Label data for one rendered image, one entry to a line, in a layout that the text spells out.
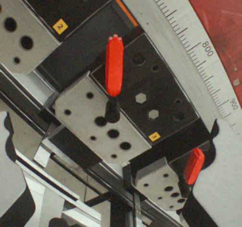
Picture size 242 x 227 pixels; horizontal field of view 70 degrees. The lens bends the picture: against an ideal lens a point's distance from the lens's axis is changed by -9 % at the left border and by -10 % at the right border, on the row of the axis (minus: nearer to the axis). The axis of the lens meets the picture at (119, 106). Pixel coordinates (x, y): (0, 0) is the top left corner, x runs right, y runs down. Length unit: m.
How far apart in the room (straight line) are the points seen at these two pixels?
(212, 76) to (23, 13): 0.25
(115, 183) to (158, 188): 0.43
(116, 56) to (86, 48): 0.61
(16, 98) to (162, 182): 0.48
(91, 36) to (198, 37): 0.59
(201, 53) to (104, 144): 0.19
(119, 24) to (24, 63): 0.56
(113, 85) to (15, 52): 0.13
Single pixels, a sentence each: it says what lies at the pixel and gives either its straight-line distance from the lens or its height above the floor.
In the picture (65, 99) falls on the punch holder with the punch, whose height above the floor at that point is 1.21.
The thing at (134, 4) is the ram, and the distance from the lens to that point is 0.23.
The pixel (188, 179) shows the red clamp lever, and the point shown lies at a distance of 0.32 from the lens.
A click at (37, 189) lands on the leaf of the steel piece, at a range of 0.43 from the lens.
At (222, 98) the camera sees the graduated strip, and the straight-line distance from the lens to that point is 0.30.
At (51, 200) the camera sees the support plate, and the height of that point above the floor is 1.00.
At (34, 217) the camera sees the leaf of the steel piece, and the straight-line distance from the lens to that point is 0.41.
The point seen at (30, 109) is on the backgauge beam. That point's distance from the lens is 0.63.
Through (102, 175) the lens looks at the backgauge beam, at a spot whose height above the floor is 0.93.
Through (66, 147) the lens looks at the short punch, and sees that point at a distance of 0.36.
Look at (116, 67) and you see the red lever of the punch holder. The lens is 0.20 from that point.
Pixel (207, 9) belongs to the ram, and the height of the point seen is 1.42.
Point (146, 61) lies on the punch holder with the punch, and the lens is 0.24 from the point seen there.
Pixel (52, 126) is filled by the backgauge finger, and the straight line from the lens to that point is 0.55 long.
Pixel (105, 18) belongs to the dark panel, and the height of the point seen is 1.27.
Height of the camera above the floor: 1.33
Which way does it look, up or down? 17 degrees down
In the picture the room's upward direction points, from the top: 56 degrees clockwise
